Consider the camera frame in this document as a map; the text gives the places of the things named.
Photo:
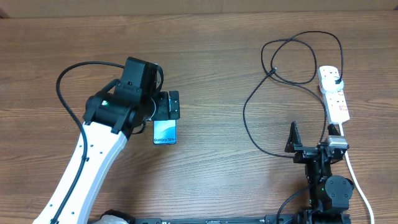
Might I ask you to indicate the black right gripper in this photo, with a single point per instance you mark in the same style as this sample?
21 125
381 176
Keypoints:
304 153

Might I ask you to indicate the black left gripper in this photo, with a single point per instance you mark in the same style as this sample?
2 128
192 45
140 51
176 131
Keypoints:
163 112

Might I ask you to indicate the blue Galaxy smartphone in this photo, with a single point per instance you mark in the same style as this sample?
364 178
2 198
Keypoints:
165 132

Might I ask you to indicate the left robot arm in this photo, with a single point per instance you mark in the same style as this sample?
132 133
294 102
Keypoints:
118 111

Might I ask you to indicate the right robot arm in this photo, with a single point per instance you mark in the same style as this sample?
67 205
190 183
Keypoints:
329 194

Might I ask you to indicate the white charger plug adapter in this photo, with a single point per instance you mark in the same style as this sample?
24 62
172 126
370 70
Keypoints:
329 85

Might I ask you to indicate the white power strip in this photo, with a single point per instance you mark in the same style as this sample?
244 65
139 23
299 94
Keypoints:
336 107

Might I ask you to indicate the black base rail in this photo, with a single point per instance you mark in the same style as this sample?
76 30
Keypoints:
113 216

